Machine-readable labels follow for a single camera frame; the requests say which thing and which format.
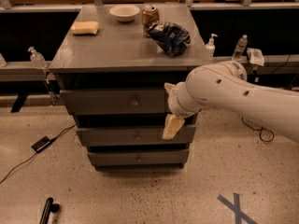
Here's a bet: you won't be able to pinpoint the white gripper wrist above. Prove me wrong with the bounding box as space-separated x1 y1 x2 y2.
163 82 202 140

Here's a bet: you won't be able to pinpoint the grey top drawer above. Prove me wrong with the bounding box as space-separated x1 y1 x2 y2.
61 89 168 115

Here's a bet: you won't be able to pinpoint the grey drawer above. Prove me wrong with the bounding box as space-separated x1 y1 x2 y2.
77 125 195 147
88 149 189 166
61 89 168 115

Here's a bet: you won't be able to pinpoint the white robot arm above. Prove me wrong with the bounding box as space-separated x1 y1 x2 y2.
163 61 299 143

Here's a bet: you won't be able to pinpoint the grey middle drawer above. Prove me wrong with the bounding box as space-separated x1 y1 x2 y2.
77 125 195 147

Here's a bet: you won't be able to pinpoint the grey bottom drawer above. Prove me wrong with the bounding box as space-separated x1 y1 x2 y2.
88 149 189 166

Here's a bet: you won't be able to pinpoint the grey drawer cabinet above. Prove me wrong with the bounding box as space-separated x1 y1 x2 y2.
49 3 215 173

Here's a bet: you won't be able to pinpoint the right pump sanitizer bottle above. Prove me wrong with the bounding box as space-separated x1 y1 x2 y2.
206 34 217 59

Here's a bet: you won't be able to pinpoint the pump sanitizer bottle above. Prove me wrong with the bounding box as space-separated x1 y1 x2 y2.
206 34 217 59
28 47 48 69

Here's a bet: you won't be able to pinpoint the blue chip bag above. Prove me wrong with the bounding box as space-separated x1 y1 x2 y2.
147 21 191 57

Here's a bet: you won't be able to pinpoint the orange soda can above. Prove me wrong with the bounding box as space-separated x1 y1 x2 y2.
142 5 160 37

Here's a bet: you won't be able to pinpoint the clear water bottle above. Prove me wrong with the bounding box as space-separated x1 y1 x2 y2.
232 35 248 61

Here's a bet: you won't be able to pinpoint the white crumpled packet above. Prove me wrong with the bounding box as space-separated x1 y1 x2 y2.
247 48 264 66

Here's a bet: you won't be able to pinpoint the white bowl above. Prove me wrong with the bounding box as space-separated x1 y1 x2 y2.
109 5 140 22

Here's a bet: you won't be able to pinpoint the yellow sponge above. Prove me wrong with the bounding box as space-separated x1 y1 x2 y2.
70 21 99 35

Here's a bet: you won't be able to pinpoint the black power adapter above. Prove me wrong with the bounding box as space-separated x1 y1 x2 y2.
31 136 51 153

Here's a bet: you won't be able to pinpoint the left pump sanitizer bottle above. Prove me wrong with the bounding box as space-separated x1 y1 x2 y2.
28 47 48 69

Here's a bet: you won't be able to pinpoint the black floor cable loop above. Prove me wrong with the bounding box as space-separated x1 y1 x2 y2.
241 116 276 144

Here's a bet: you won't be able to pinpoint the black adapter cable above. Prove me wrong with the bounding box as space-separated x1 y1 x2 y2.
0 123 77 185

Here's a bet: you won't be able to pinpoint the black handle object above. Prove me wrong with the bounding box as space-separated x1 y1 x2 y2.
39 197 60 224

